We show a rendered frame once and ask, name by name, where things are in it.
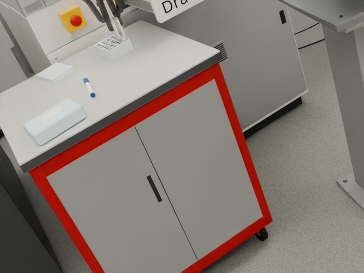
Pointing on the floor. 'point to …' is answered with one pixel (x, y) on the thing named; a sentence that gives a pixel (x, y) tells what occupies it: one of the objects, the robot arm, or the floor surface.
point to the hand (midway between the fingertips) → (116, 28)
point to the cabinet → (135, 15)
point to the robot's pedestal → (350, 99)
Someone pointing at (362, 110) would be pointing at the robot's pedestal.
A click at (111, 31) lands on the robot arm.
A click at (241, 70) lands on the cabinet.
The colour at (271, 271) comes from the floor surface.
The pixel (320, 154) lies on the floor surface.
